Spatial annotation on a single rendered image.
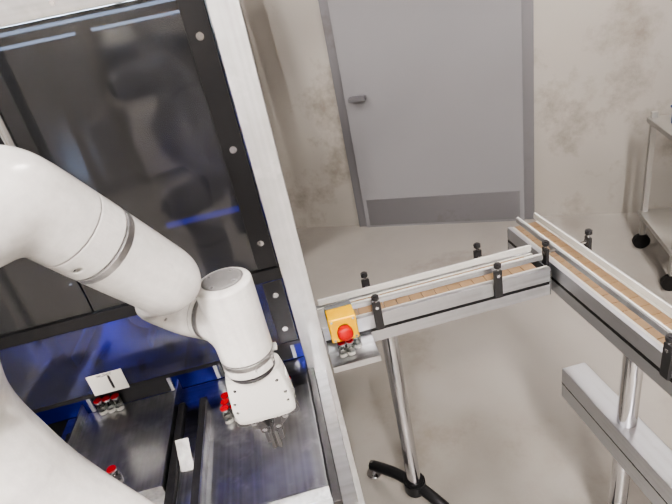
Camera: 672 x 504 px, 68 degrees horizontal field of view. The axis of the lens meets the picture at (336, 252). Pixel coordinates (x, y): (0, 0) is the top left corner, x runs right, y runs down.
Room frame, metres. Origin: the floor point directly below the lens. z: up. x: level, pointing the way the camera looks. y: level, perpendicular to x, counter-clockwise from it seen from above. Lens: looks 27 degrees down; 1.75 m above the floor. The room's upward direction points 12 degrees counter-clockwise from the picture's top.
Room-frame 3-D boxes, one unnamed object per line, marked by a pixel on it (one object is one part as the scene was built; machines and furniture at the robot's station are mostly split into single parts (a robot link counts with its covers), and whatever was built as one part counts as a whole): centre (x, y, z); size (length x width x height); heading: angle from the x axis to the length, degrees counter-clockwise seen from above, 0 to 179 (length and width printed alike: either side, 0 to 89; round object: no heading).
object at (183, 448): (0.77, 0.42, 0.91); 0.14 x 0.03 x 0.06; 4
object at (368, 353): (1.11, 0.01, 0.87); 0.14 x 0.13 x 0.02; 5
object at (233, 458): (0.82, 0.25, 0.90); 0.34 x 0.26 x 0.04; 5
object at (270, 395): (0.64, 0.17, 1.21); 0.10 x 0.07 x 0.11; 94
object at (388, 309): (1.24, -0.25, 0.92); 0.69 x 0.15 x 0.16; 95
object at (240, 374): (0.64, 0.17, 1.27); 0.09 x 0.08 x 0.03; 94
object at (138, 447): (0.91, 0.60, 0.90); 0.34 x 0.26 x 0.04; 5
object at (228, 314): (0.64, 0.17, 1.35); 0.09 x 0.08 x 0.13; 58
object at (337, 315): (1.07, 0.02, 0.99); 0.08 x 0.07 x 0.07; 5
